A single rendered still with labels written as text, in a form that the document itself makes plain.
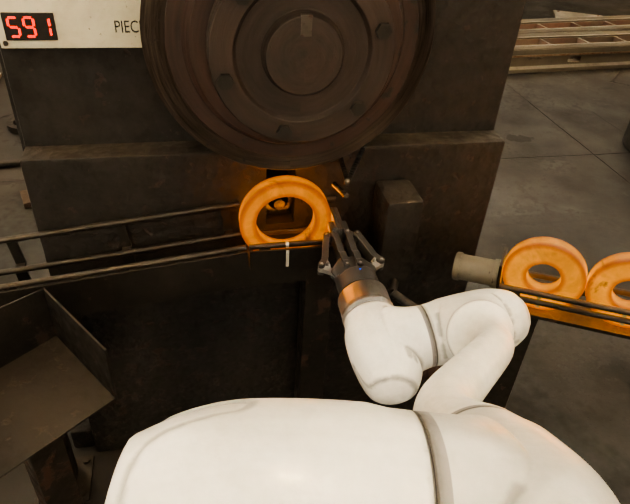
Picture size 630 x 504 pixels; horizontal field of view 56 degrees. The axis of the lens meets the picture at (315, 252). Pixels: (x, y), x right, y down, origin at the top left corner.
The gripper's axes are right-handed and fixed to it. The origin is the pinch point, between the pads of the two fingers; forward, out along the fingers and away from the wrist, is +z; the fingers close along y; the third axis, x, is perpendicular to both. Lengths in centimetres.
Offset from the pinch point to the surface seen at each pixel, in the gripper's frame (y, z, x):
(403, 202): 12.7, -1.7, 5.6
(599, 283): 45, -23, 1
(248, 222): -17.6, 0.4, 1.3
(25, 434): -56, -33, -12
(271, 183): -13.1, 1.8, 9.2
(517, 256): 32.7, -14.6, 0.7
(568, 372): 87, 9, -75
